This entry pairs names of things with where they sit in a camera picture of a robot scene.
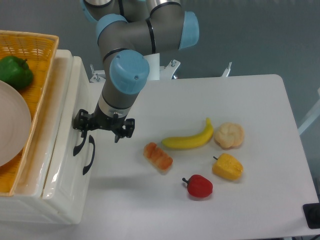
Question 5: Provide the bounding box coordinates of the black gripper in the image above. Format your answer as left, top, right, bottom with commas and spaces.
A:
72, 106, 135, 143

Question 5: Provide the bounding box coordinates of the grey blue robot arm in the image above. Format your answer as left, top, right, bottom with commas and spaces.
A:
73, 0, 200, 140

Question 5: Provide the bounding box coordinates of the white drawer cabinet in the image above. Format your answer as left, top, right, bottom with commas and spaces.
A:
0, 50, 97, 224

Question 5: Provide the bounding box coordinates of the orange glazed bread loaf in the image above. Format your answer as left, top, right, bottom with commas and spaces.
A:
143, 142, 174, 175

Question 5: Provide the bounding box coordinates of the beige plate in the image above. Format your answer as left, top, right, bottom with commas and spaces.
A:
0, 81, 32, 166

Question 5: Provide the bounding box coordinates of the yellow banana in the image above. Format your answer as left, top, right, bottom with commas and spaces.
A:
161, 117, 214, 150

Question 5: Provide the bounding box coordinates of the yellow wicker basket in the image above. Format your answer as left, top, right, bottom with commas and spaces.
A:
0, 30, 59, 197

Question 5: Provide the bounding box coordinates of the green bell pepper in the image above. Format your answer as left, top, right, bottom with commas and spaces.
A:
0, 55, 34, 90

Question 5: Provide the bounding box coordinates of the red bell pepper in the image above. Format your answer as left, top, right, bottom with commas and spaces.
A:
182, 174, 214, 199

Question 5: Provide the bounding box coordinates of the round bread roll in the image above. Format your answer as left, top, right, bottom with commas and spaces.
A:
214, 122, 245, 149

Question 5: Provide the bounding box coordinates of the yellow bell pepper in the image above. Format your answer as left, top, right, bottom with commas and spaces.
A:
212, 153, 244, 181

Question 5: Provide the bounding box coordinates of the black device at edge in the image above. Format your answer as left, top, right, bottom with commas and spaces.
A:
302, 202, 320, 229

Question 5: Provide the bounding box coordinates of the white frame bar right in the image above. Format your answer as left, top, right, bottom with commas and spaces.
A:
297, 99, 320, 136

